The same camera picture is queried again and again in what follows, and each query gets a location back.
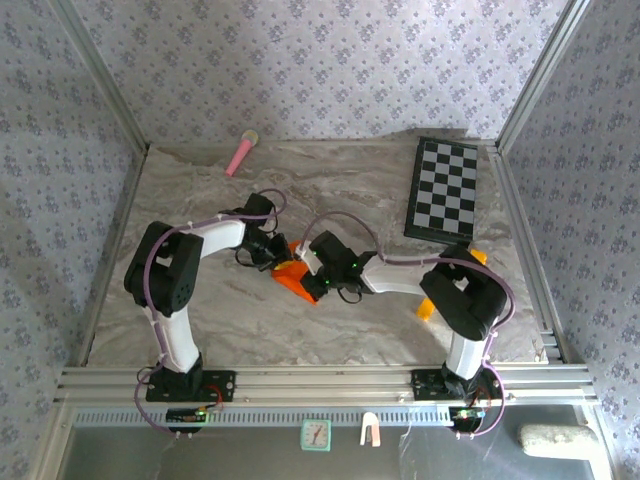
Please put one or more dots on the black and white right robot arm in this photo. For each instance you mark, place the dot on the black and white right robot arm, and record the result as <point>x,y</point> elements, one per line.
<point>465,300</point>

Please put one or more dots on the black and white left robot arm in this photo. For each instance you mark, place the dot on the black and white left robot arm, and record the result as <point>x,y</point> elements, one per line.
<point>165,270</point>

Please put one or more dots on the teal square clock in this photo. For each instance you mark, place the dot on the teal square clock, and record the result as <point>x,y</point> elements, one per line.
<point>315,435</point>

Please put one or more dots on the pink toy microphone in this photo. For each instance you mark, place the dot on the pink toy microphone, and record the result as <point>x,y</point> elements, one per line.
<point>240,155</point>

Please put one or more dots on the orange plastic block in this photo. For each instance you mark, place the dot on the orange plastic block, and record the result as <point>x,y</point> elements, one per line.
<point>425,311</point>

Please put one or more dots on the black and grey chessboard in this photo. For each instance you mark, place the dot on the black and grey chessboard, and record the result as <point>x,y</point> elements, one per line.
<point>445,175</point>

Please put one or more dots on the white plastic hook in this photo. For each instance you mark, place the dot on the white plastic hook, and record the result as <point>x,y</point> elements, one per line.
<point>370,417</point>

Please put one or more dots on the grey metal shelf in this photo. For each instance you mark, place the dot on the grey metal shelf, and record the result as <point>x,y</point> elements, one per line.
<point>225,460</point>

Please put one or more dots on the grey speckled stone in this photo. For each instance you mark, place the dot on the grey speckled stone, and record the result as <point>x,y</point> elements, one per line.
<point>557,440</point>

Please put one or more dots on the aluminium mounting rail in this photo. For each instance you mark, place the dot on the aluminium mounting rail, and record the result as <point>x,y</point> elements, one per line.
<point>320,382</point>

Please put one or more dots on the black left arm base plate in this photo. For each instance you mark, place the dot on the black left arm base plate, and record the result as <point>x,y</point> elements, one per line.
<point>220,385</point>

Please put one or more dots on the aluminium side rail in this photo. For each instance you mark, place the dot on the aluminium side rail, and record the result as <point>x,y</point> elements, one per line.
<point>125,200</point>
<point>511,200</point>

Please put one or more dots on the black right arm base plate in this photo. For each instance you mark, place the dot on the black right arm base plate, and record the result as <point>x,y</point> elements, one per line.
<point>425,385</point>

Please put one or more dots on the aluminium frame post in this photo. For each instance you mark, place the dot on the aluminium frame post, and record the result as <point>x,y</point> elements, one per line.
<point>537,75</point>
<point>109,85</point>

